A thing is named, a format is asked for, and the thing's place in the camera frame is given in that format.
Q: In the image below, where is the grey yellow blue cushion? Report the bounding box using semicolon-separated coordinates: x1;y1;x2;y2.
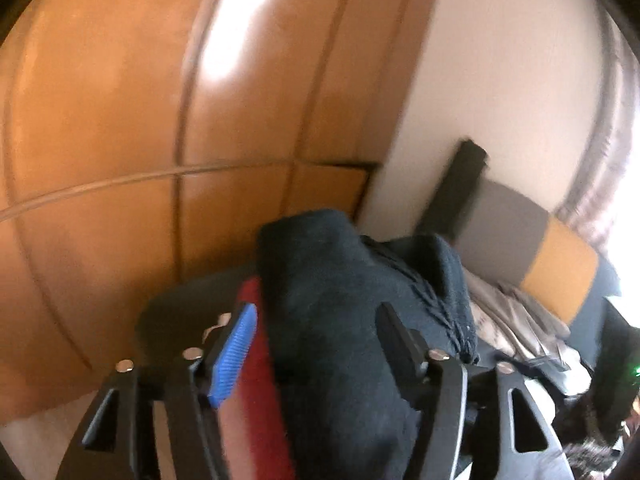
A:
452;180;626;361

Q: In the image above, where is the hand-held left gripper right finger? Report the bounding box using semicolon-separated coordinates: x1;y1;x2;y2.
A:
375;301;576;480

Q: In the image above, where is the red cloth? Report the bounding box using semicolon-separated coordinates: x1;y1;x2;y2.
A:
220;277;301;480

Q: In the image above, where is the black upright panel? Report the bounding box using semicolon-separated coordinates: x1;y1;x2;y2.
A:
419;136;490;243

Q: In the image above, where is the grey cloth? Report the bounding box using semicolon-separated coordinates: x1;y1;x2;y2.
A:
465;270;571;361

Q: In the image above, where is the orange wooden wardrobe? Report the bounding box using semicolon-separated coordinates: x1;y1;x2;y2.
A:
0;0;443;426

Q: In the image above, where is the pink curtain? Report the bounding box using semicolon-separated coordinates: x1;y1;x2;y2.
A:
555;10;640;261

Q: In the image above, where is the person's right forearm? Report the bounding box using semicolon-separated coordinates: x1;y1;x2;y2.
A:
565;400;631;480

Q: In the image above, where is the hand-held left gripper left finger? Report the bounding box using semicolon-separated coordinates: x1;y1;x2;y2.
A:
55;302;258;480

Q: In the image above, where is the black knit sweater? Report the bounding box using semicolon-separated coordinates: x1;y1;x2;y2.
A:
255;208;481;480

